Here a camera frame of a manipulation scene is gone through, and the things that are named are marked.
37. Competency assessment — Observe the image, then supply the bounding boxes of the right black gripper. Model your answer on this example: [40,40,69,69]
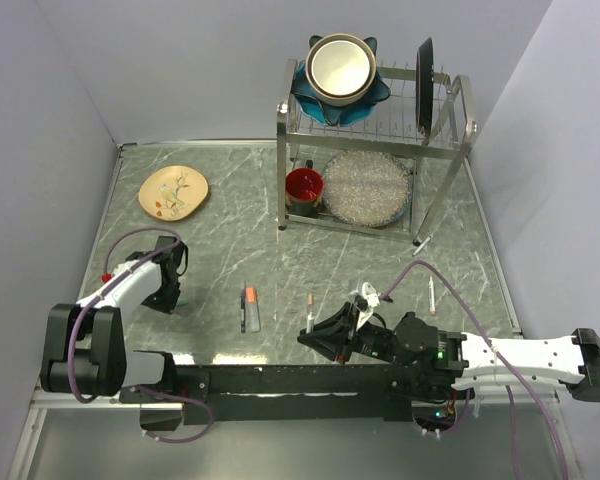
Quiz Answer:
[298,300,413,367]

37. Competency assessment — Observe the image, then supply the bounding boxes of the white green-tipped highlighter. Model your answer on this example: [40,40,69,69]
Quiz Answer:
[306,306,314,333]

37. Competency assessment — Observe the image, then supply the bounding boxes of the dark blue pen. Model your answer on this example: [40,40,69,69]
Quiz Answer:
[240,282,247,334]

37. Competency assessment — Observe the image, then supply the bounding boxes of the large orange marker cap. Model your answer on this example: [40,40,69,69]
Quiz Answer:
[245,286,257,304]

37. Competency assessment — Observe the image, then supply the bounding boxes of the grey marker orange tip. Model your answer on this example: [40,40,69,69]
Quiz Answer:
[245,300,261,333]

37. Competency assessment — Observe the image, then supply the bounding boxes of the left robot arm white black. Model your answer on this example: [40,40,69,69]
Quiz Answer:
[39,230,188,403]

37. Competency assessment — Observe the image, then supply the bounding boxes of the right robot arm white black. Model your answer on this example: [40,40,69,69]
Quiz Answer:
[297,302,600,403]

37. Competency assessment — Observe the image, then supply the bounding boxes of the grey pen by rack leg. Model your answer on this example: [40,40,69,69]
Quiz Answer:
[412,236,431,257]

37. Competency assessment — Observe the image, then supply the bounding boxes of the yellow bird-pattern plate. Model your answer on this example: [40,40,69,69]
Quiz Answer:
[138,165,209,222]

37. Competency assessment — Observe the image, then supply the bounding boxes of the white marker near right edge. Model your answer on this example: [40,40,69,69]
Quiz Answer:
[428,276,437,316]

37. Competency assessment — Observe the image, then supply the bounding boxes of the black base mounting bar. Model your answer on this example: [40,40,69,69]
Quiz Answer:
[118,363,481,434]

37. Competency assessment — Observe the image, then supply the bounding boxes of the speckled grey plate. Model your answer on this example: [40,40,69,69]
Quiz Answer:
[321,150,411,228]

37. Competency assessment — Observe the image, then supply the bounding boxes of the red black mug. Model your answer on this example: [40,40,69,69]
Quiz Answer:
[285,160,324,218]

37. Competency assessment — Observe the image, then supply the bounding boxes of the steel dish rack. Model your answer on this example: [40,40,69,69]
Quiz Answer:
[276,59,478,246]

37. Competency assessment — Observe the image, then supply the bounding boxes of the blue petal-shaped bowl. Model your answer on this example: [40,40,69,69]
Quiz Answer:
[291,33,391,126]

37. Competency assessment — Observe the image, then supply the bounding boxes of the cream bowl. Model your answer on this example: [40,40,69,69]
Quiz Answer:
[305,33,377,107]

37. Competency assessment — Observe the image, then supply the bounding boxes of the black plate upright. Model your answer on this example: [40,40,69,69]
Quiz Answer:
[416,37,434,138]

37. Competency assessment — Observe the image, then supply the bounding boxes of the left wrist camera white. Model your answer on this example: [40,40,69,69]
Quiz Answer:
[101,264,126,284]

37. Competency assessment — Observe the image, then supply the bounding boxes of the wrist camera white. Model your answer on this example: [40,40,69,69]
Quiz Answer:
[101,264,126,284]
[349,280,380,330]

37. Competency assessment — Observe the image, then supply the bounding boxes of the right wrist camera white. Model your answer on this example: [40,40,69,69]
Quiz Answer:
[349,280,380,330]

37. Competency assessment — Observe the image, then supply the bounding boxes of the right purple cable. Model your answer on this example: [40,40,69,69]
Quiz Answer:
[379,259,571,480]

